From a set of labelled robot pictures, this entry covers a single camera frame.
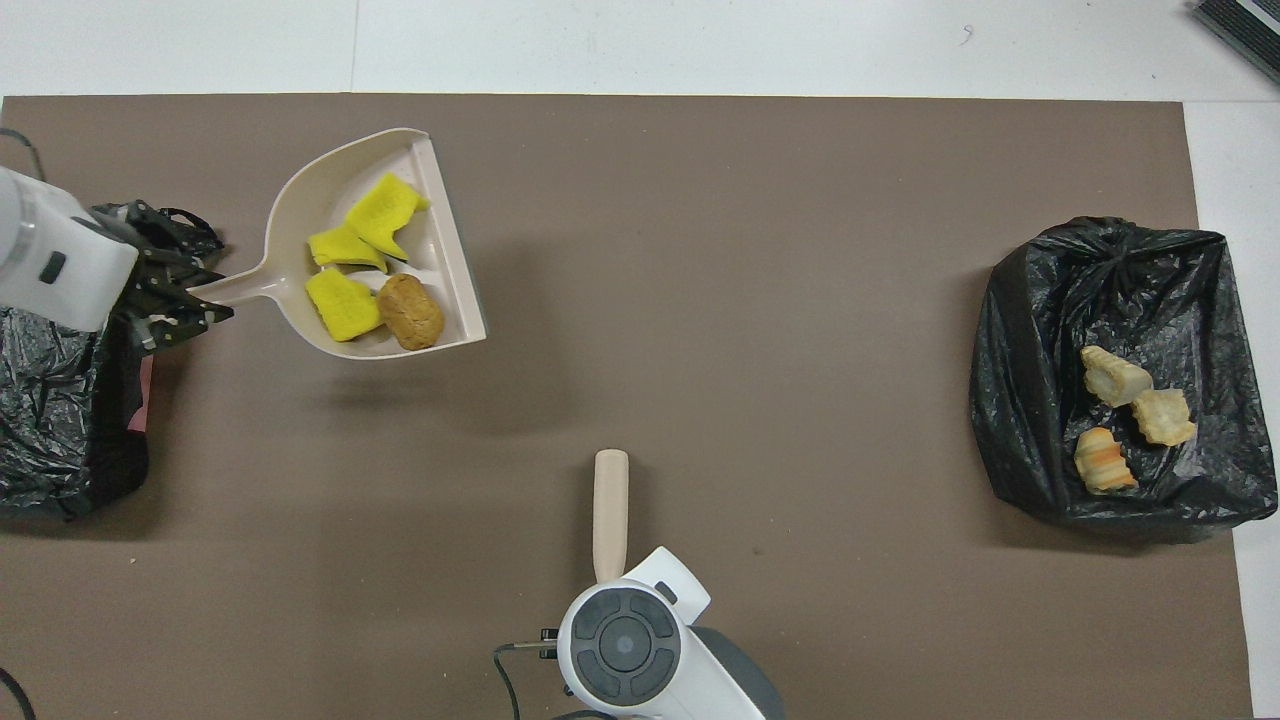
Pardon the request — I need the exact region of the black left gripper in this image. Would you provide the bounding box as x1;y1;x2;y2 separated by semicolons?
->
94;208;237;353

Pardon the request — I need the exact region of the beige plastic dustpan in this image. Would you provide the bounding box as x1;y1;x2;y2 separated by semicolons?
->
187;126;490;362

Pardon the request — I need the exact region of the brown fried nugget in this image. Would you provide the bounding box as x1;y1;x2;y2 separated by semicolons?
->
375;272;446;352

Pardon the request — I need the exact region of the beige brush with black bristles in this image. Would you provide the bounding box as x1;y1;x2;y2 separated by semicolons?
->
592;448;632;587

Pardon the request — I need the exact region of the pink plastic bin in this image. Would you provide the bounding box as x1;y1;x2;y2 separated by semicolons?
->
128;355;156;433

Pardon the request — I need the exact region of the black bag over pink bin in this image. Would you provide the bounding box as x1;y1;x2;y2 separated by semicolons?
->
0;200;226;523

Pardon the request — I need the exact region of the black trash bag bin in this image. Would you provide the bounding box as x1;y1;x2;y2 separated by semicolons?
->
970;217;1280;531

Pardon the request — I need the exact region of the brown table mat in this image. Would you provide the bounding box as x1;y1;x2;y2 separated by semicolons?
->
0;93;1256;720

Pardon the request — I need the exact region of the dark ribbed device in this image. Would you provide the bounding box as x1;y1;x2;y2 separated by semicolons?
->
1190;0;1280;87

